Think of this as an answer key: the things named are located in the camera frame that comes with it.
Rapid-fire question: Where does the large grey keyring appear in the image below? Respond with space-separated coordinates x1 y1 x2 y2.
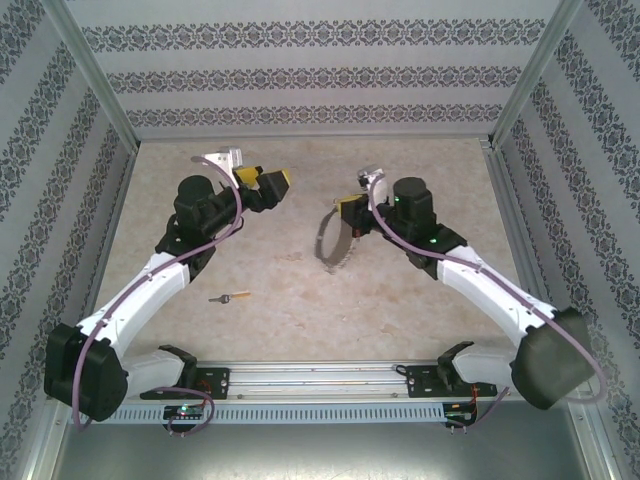
314 209 357 275

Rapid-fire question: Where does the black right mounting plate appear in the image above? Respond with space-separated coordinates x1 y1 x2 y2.
405 364 499 400

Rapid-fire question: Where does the black mounting plate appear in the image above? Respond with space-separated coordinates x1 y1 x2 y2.
139 367 231 401
405 364 499 400

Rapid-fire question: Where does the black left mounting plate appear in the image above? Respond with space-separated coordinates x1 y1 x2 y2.
139 367 231 401

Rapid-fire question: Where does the left circuit board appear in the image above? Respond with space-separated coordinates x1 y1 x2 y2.
163 404 206 420

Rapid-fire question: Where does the circuit board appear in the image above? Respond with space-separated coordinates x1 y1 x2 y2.
445 402 479 426
163 404 206 420

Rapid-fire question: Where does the right circuit board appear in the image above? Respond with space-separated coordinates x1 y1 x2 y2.
445 402 479 426

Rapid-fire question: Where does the grey metal sheet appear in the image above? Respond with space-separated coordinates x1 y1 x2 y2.
49 422 614 480

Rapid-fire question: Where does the aluminium side rail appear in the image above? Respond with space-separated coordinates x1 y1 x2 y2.
67 147 139 364
480 139 589 364

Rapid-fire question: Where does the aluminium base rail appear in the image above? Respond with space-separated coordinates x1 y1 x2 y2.
47 359 591 404

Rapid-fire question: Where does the aluminium frame post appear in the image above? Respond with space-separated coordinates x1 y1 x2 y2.
489 0 586 150
42 0 140 151

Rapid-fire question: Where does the slotted grey cable duct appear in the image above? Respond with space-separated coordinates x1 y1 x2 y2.
109 402 446 424

